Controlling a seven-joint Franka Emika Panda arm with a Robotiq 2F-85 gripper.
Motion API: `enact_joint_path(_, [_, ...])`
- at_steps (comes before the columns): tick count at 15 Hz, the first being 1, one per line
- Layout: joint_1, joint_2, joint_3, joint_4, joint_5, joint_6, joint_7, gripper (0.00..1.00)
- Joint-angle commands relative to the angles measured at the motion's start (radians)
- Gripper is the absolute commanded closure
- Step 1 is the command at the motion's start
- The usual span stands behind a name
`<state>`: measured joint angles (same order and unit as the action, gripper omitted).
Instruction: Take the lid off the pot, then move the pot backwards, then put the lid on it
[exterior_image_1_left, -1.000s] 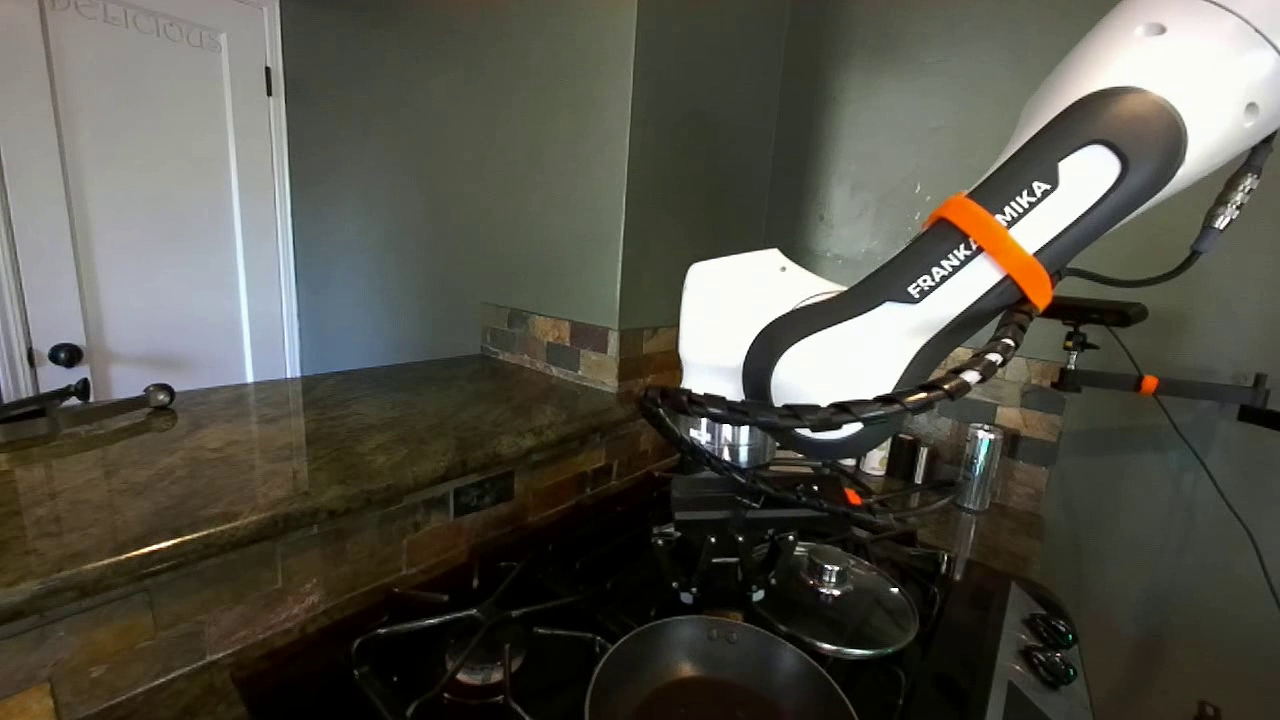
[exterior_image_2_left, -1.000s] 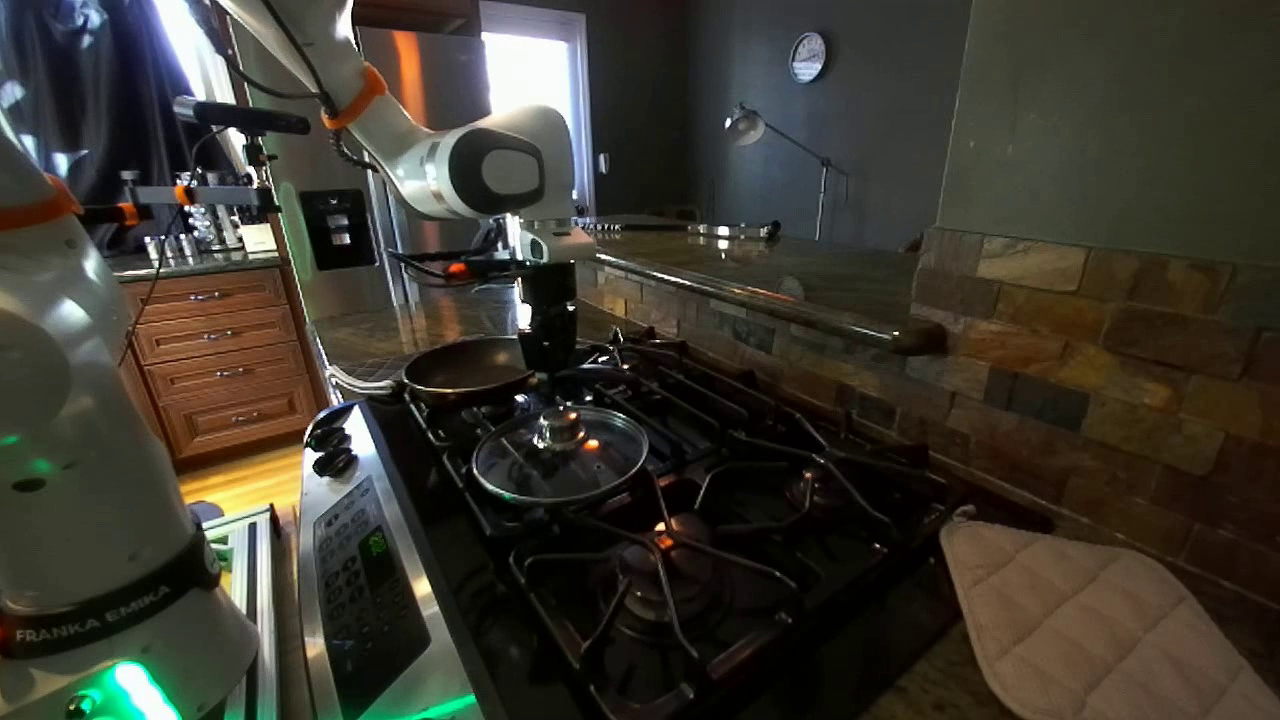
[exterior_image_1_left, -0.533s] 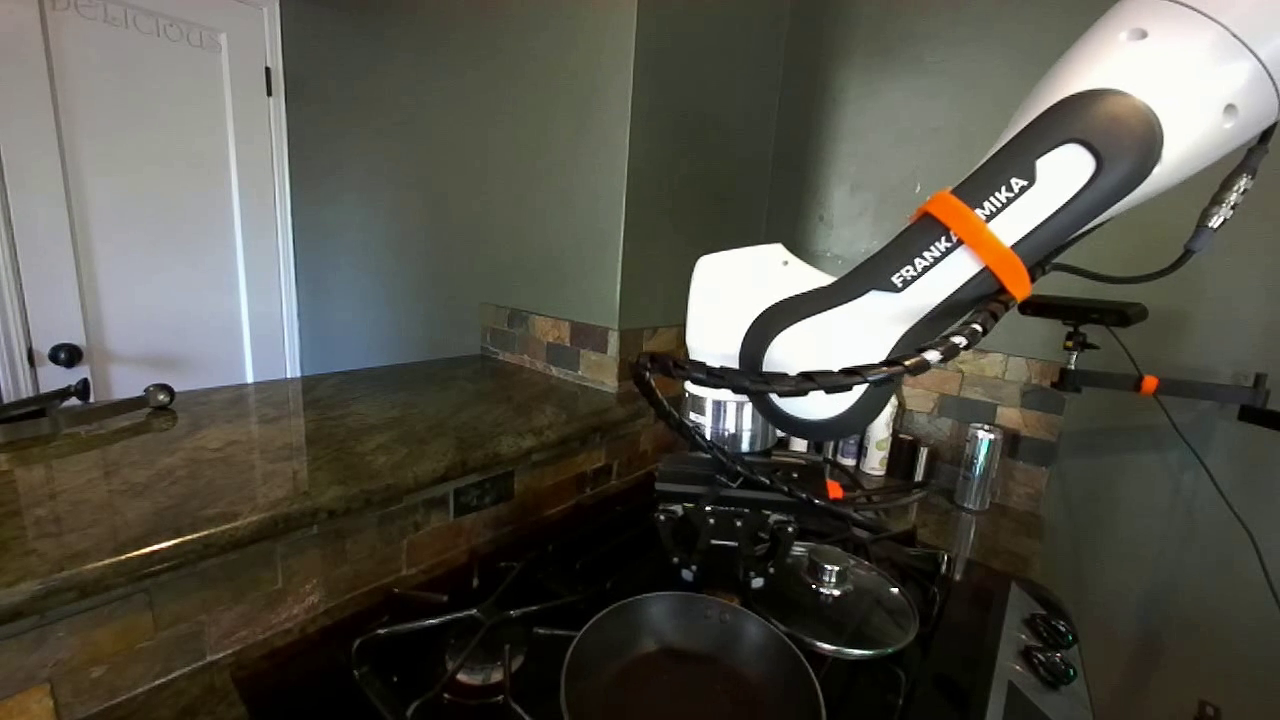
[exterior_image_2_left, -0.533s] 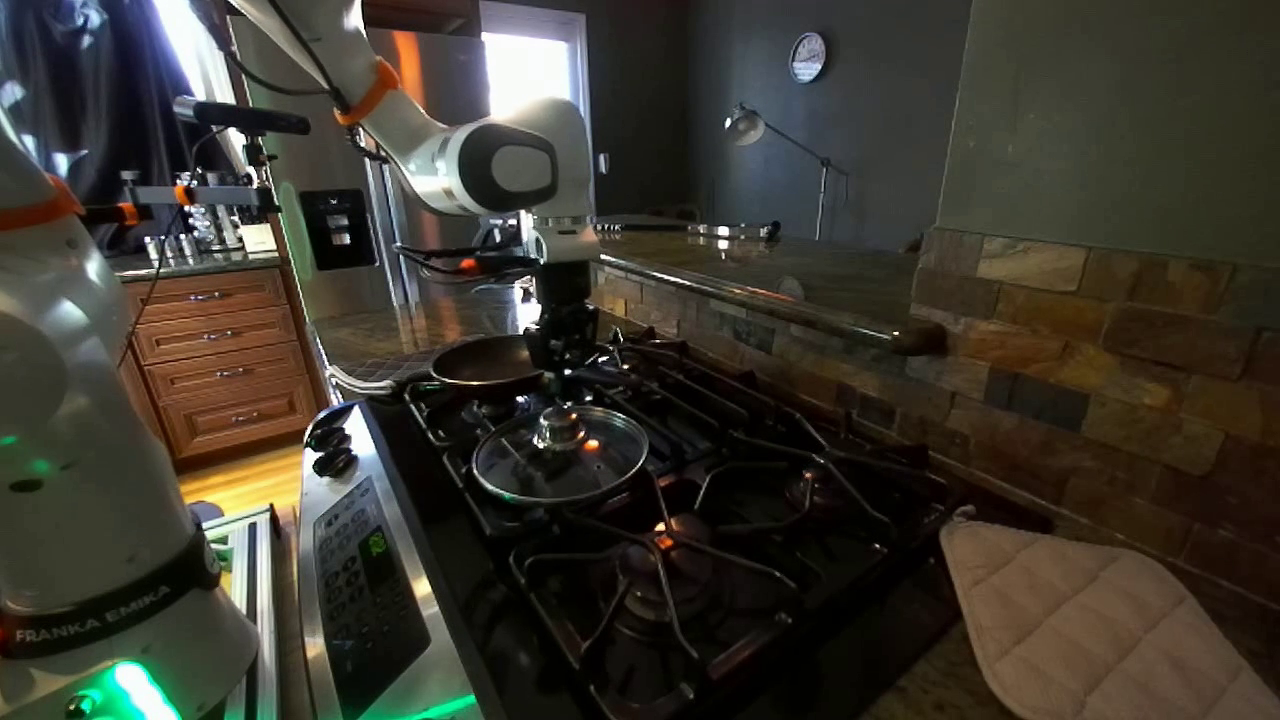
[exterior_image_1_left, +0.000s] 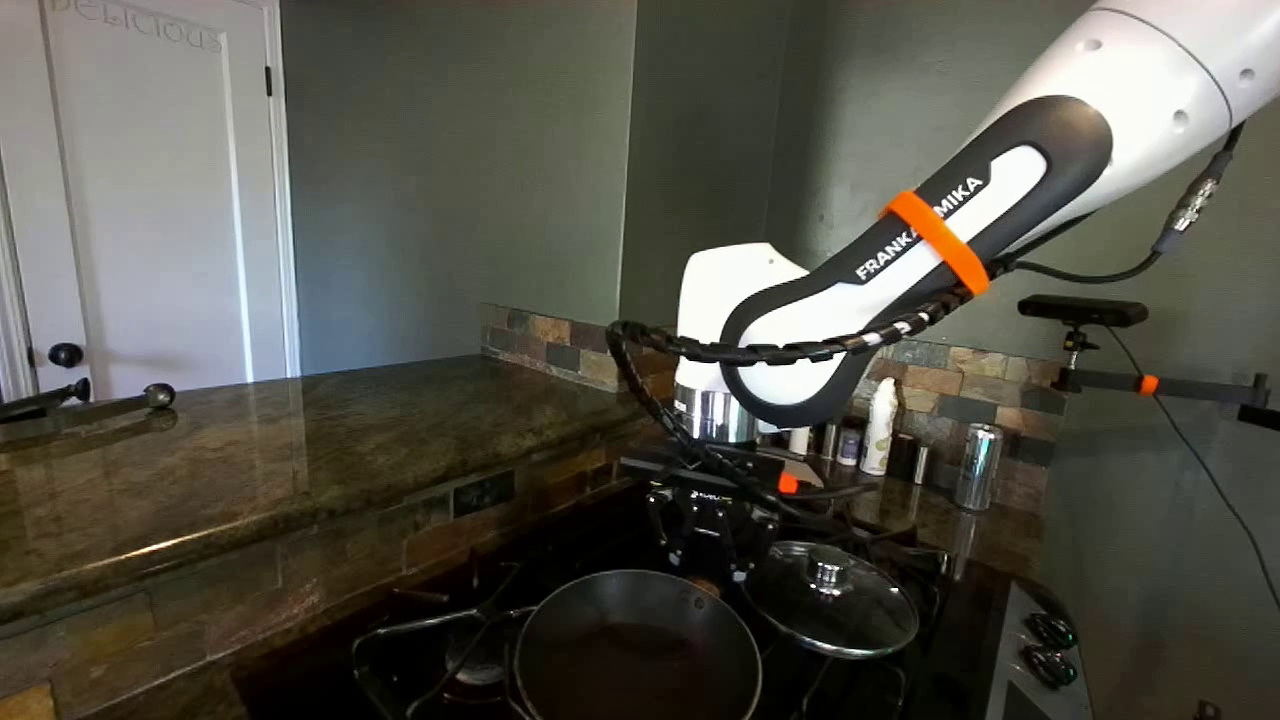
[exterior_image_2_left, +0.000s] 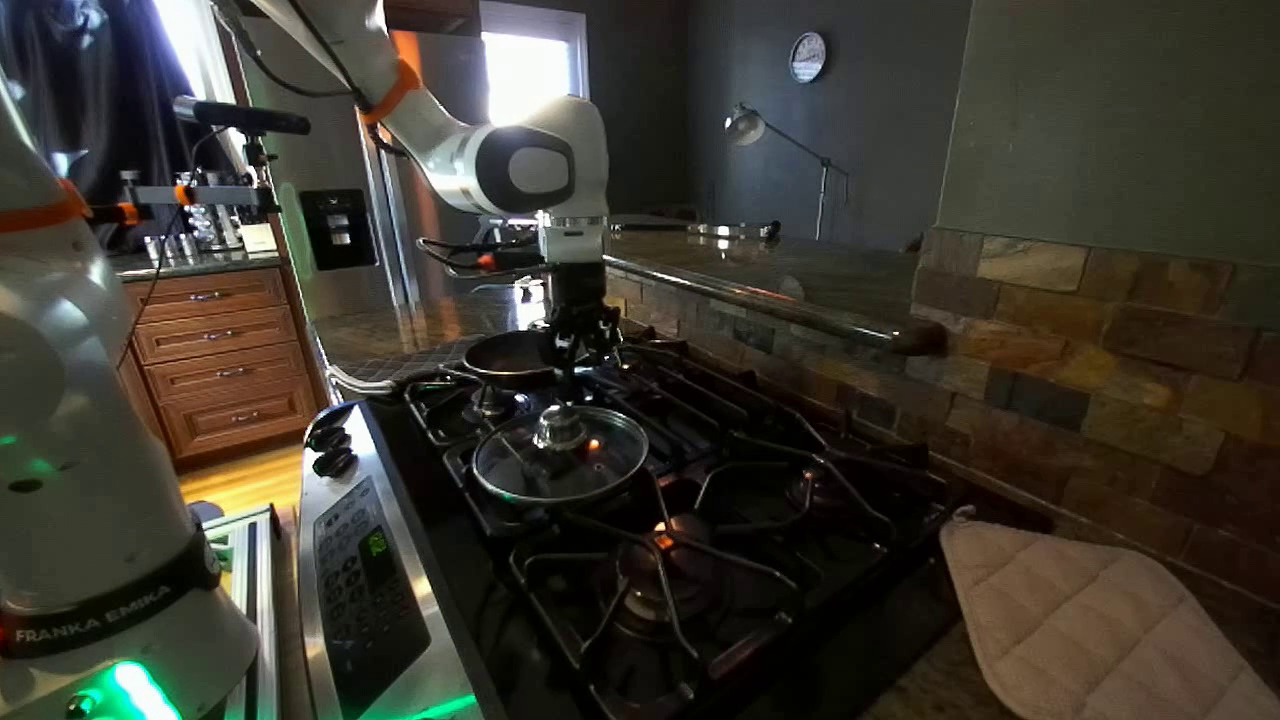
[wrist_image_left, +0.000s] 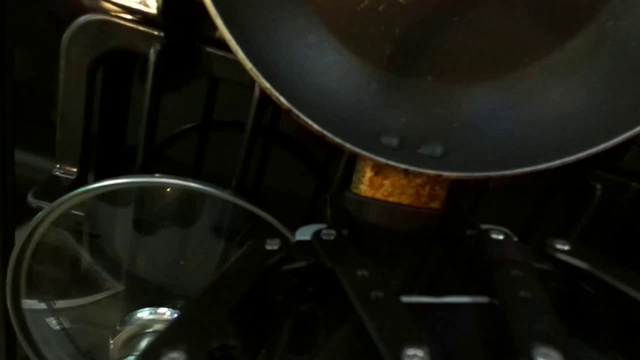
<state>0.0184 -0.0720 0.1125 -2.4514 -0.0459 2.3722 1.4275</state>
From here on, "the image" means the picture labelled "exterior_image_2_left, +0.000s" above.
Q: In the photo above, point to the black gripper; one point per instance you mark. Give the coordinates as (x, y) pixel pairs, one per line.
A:
(578, 318)

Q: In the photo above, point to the dark metal pot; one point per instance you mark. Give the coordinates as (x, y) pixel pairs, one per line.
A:
(518, 357)

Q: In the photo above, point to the glass pot lid steel knob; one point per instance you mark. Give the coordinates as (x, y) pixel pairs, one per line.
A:
(561, 456)

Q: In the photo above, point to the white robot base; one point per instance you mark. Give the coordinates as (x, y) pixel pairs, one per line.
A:
(111, 601)

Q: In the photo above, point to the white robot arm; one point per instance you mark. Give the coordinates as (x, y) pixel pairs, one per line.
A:
(551, 165)

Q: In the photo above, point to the white quilted pot holder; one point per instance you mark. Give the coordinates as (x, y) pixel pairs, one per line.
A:
(1069, 628)

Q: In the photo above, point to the black gas stove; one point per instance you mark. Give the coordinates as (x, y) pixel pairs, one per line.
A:
(760, 565)

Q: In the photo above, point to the silver desk lamp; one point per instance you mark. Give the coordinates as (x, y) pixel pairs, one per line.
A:
(751, 125)

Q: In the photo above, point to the wooden drawer cabinet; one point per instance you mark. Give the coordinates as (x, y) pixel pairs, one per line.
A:
(221, 357)

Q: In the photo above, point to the round wall clock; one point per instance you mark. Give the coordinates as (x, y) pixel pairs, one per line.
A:
(811, 56)

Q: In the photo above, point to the black camera on mount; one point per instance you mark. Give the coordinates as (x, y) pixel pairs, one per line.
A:
(226, 162)

